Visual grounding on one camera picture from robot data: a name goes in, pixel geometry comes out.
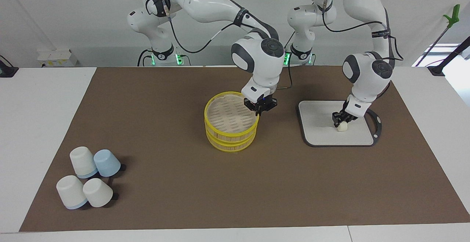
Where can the white cutting board grey rim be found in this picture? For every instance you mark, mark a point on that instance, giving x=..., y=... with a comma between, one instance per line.
x=319, y=124

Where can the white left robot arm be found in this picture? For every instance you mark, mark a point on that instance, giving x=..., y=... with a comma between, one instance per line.
x=367, y=76

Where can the black table clamp mount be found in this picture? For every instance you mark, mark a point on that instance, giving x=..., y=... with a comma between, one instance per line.
x=5, y=69

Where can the light blue plastic cup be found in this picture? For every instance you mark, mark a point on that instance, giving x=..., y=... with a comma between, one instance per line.
x=107, y=163

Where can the black stand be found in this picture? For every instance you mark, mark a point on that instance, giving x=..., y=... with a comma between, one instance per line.
x=451, y=56

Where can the green plastic clamp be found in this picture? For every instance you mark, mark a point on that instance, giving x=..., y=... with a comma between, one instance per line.
x=453, y=16

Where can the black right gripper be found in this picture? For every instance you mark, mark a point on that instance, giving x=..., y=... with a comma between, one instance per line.
x=263, y=103

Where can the yellow rimmed bamboo steamer tier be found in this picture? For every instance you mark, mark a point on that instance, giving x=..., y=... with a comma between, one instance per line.
x=231, y=148
x=231, y=137

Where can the brown table mat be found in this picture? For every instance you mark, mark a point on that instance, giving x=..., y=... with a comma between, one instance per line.
x=183, y=198

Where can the white perforated steamer liner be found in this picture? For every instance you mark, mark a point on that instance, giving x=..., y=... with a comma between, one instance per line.
x=227, y=113

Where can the white steamed bun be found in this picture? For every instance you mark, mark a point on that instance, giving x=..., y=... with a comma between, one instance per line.
x=342, y=127

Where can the thin metal rod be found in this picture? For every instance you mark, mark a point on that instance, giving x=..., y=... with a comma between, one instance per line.
x=433, y=45

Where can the white plastic cup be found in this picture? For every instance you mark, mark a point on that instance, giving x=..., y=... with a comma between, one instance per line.
x=71, y=192
x=97, y=193
x=83, y=161

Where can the white power strip box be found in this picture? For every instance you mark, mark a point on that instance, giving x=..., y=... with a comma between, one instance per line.
x=57, y=57

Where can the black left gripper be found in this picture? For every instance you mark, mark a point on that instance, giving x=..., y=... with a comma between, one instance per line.
x=345, y=114

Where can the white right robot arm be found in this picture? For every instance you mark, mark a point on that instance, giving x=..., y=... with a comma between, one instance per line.
x=205, y=3

